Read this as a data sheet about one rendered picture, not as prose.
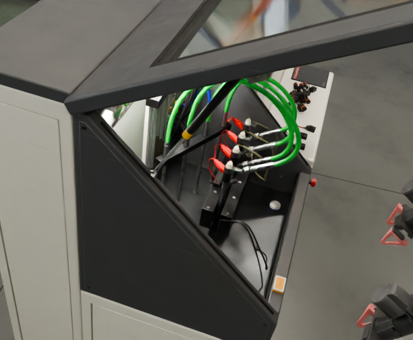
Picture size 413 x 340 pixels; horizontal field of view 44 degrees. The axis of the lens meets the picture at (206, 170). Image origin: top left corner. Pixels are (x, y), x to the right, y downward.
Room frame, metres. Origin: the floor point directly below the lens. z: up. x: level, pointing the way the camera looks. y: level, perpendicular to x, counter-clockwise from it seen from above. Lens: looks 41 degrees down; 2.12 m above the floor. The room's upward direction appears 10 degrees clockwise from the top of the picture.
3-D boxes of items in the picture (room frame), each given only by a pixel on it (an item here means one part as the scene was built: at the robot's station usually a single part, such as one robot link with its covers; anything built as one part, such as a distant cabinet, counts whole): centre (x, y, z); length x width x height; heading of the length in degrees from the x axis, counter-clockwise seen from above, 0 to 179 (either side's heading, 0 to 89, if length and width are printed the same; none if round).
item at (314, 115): (1.83, -0.33, 0.97); 0.70 x 0.22 x 0.03; 170
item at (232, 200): (1.28, -0.09, 0.91); 0.34 x 0.10 x 0.15; 170
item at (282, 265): (1.12, -0.30, 0.87); 0.62 x 0.04 x 0.16; 170
